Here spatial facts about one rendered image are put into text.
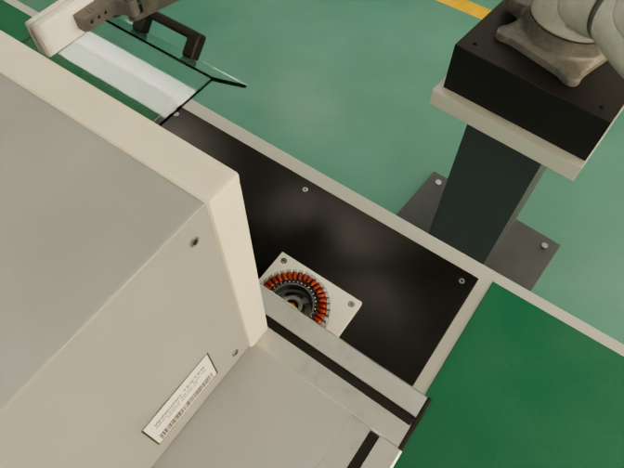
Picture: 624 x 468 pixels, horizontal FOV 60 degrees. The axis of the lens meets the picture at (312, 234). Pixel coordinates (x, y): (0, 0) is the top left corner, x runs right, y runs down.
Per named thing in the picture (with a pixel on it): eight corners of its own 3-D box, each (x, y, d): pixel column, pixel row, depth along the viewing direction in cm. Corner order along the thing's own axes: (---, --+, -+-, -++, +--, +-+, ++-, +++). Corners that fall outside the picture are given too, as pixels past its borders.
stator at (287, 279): (283, 266, 84) (282, 253, 81) (344, 304, 81) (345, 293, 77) (239, 321, 79) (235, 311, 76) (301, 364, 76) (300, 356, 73)
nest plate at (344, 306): (282, 254, 86) (282, 251, 85) (361, 305, 82) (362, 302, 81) (221, 327, 80) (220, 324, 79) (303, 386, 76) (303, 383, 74)
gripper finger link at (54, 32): (103, 13, 50) (110, 16, 50) (44, 55, 47) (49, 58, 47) (92, -17, 48) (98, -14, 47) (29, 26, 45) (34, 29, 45)
